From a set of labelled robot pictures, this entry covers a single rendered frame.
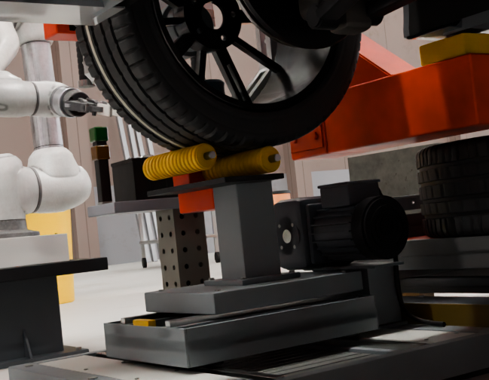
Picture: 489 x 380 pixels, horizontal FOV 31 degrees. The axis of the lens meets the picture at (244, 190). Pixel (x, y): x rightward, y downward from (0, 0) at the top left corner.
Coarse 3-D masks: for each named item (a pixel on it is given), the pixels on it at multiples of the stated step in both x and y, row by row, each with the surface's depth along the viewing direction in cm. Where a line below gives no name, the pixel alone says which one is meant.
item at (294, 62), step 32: (192, 0) 208; (224, 0) 212; (160, 32) 183; (192, 32) 206; (224, 32) 211; (224, 64) 214; (288, 64) 221; (320, 64) 208; (224, 96) 190; (288, 96) 204
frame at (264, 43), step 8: (256, 32) 235; (256, 40) 235; (264, 40) 236; (272, 40) 231; (264, 48) 234; (272, 48) 230; (272, 56) 230; (88, 72) 205; (264, 72) 230; (256, 80) 232; (264, 80) 228; (248, 88) 231; (256, 88) 226; (256, 96) 226
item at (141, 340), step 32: (128, 320) 195; (160, 320) 197; (192, 320) 181; (224, 320) 183; (256, 320) 181; (288, 320) 186; (320, 320) 191; (352, 320) 195; (128, 352) 192; (160, 352) 180; (192, 352) 172; (224, 352) 176; (256, 352) 181
